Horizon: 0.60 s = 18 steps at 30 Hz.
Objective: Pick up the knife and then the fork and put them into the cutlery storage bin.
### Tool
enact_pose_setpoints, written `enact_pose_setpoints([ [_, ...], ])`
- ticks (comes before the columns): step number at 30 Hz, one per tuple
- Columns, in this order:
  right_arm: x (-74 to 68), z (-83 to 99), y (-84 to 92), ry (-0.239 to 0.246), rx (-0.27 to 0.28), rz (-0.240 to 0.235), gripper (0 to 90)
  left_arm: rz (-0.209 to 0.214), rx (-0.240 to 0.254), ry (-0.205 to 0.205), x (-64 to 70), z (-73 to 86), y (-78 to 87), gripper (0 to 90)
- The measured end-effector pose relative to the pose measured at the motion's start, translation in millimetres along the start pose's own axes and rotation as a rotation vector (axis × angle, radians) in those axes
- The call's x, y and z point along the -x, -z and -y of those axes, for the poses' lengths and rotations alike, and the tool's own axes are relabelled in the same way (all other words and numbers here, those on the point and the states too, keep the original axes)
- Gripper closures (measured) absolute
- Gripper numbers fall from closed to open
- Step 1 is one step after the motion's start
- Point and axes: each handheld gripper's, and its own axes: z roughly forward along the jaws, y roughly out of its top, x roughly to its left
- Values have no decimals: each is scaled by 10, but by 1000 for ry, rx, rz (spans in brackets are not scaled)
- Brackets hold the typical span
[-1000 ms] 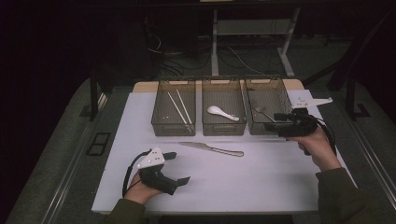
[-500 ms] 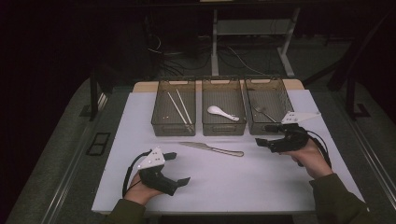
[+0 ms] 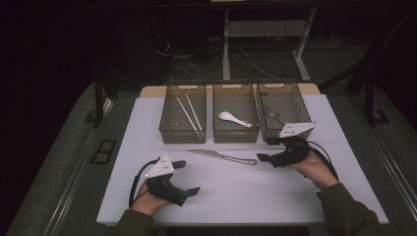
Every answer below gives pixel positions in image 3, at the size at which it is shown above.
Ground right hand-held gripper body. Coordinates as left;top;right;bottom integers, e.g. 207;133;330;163
267;121;319;169

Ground left hand-held gripper black cable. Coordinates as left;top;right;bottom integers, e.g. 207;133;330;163
128;157;161;208

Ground steel table knife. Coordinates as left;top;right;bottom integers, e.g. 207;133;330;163
188;148;258;166

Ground hand-held gripper black cable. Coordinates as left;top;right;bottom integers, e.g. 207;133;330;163
306;140;340;181
128;157;161;208

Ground steel fork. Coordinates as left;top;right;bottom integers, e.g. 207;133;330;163
266;109;287;126

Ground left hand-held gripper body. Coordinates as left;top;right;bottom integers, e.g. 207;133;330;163
144;154;190;207

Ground black floor cables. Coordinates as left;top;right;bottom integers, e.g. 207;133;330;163
153;16;224;83

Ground right hand-held gripper black cable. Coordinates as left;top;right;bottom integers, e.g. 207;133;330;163
306;140;340;181

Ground white metal desk frame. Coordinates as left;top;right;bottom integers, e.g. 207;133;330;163
221;8;318;83

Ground white floor cable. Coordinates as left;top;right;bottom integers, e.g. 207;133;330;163
240;48;279;80

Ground person's left hand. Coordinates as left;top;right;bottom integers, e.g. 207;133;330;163
130;181;171;216

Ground white chopstick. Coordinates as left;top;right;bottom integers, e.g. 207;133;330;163
175;96;202;139
185;93;205;139

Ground white ceramic soup spoon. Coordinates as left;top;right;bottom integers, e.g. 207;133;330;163
217;110;254;129

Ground person's right hand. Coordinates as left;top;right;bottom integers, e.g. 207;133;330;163
284;151;339;191

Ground smoky clear plastic bin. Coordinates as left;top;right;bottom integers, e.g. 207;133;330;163
158;83;208;145
211;82;261;145
257;80;315;144

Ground black metal stand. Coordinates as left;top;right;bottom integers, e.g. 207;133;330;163
93;72;114;128
363;80;391;127

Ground white table sheet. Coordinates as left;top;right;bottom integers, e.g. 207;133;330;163
96;93;390;226

